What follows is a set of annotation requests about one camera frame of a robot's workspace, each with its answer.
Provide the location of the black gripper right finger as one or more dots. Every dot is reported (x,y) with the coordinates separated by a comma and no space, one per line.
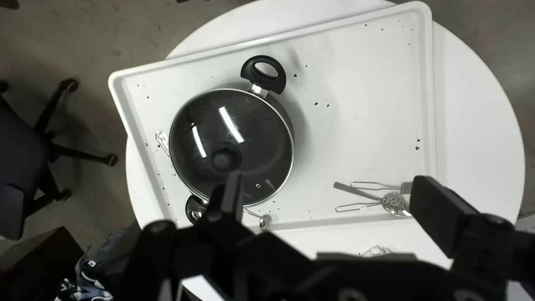
(445,218)

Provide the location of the blue and white clutter pile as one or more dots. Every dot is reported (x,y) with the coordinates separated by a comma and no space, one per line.
(102,269)

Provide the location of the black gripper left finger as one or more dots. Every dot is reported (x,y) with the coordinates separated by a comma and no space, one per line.
(231,202)

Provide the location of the small metal spoon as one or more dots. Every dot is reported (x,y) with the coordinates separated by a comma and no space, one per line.
(264,222)

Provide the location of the white plastic tray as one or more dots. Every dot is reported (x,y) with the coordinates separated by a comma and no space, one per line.
(356,111)

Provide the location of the glass lid with black knob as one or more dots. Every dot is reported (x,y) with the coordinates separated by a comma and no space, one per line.
(251,126)

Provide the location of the dark brown box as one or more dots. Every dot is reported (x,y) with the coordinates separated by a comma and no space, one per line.
(33,269)

